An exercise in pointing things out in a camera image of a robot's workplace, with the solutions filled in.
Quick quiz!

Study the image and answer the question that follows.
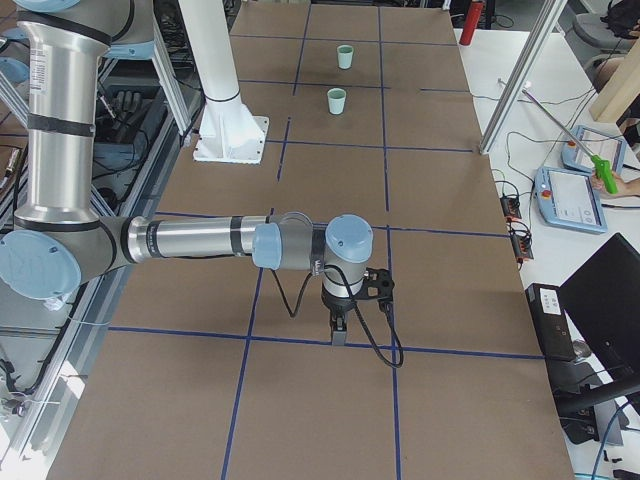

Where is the green handled reacher grabber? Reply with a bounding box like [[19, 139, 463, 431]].
[[521, 88, 618, 194]]

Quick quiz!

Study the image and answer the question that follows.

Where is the white pedestal column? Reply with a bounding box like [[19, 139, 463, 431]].
[[179, 0, 269, 164]]

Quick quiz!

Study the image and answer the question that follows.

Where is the person in black shirt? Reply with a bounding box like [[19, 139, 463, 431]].
[[589, 48, 639, 198]]

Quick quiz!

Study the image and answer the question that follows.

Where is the near blue teach pendant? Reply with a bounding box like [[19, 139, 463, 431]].
[[534, 166, 608, 234]]

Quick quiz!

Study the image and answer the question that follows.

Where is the black computer monitor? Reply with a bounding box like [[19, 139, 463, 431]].
[[560, 233, 639, 379]]

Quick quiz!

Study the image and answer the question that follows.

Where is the orange black connector strip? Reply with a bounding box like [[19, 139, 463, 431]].
[[508, 221, 534, 265]]

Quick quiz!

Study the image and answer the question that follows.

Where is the red bottle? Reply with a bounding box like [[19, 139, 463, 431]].
[[459, 0, 484, 46]]

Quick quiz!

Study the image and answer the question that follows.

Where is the far blue teach pendant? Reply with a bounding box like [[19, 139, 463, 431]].
[[561, 125, 628, 174]]

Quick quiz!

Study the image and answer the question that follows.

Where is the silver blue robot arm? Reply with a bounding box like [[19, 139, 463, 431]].
[[1, 1, 373, 345]]

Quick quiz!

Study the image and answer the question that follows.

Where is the aluminium frame post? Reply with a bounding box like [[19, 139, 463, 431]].
[[479, 0, 567, 154]]

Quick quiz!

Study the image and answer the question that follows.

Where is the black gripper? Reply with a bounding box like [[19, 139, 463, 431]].
[[321, 289, 355, 346]]

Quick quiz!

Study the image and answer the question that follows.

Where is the mint green cup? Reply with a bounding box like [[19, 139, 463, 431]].
[[336, 44, 354, 70], [326, 88, 347, 115]]

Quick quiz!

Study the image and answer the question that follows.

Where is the black desktop box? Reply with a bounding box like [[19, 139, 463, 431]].
[[525, 283, 576, 362]]

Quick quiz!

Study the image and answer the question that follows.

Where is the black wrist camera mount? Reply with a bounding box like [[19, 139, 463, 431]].
[[359, 268, 395, 302]]

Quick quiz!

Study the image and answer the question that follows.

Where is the blue teach pendant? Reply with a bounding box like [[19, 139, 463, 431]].
[[561, 125, 628, 174], [534, 166, 608, 234]]

